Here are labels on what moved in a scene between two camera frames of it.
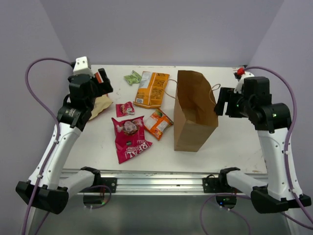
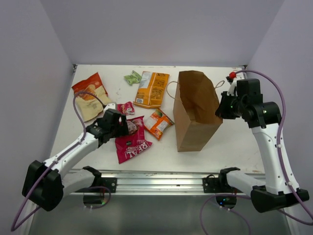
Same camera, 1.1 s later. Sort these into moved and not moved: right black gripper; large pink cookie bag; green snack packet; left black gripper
Moved: left black gripper
Not moved: green snack packet; right black gripper; large pink cookie bag
